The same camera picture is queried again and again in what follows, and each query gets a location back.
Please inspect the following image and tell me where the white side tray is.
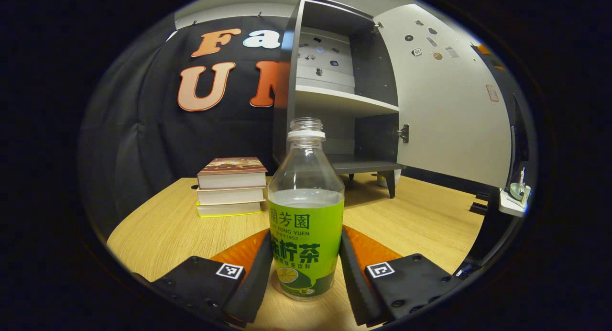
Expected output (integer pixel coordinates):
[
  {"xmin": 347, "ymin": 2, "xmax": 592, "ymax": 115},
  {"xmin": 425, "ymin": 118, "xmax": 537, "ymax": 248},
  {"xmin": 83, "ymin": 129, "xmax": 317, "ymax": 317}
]
[{"xmin": 498, "ymin": 188, "xmax": 529, "ymax": 218}]

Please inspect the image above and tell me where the white edged book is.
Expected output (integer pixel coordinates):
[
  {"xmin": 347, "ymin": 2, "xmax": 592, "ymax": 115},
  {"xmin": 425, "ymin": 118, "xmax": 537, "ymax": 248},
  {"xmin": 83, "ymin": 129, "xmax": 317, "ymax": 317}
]
[{"xmin": 196, "ymin": 186, "xmax": 266, "ymax": 206}]

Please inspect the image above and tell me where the grey cabinet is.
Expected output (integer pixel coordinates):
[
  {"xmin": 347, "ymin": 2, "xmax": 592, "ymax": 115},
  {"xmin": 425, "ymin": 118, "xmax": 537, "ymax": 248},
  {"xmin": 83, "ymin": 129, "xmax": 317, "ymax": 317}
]
[{"xmin": 273, "ymin": 0, "xmax": 408, "ymax": 199}]

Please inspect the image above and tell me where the black metal stand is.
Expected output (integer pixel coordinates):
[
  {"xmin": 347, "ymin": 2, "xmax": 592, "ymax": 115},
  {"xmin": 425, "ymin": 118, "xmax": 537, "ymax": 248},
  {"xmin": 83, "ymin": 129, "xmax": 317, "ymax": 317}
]
[{"xmin": 469, "ymin": 190, "xmax": 508, "ymax": 274}]

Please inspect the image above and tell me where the black backdrop cloth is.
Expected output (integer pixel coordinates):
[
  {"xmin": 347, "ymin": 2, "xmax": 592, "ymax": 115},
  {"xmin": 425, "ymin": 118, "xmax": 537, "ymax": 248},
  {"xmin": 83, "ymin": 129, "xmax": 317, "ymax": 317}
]
[{"xmin": 79, "ymin": 14, "xmax": 531, "ymax": 236}]

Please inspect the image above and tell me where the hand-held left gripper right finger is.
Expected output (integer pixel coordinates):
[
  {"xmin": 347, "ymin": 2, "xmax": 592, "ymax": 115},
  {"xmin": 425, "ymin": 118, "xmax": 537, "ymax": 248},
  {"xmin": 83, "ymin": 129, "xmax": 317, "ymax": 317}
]
[{"xmin": 338, "ymin": 225, "xmax": 463, "ymax": 329}]

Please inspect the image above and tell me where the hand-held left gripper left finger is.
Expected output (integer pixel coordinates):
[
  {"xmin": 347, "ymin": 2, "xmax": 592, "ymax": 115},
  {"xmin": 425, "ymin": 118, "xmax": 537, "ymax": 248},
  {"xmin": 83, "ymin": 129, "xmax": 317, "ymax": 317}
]
[{"xmin": 150, "ymin": 228, "xmax": 274, "ymax": 329}]

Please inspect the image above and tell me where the brown cover book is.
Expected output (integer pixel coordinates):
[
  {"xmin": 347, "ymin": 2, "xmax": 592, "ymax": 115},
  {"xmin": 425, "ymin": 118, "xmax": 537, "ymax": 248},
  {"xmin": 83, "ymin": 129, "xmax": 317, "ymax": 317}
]
[{"xmin": 197, "ymin": 157, "xmax": 268, "ymax": 190}]

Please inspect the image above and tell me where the beige cabinet door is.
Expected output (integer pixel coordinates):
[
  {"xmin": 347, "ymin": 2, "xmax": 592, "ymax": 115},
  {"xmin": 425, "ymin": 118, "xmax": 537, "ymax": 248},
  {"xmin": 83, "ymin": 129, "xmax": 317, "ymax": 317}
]
[{"xmin": 373, "ymin": 3, "xmax": 514, "ymax": 189}]

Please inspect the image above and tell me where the green label drink bottle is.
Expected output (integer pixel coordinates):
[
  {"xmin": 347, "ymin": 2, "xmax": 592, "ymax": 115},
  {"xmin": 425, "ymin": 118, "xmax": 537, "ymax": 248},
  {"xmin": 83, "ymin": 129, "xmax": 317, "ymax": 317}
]
[{"xmin": 267, "ymin": 117, "xmax": 346, "ymax": 302}]

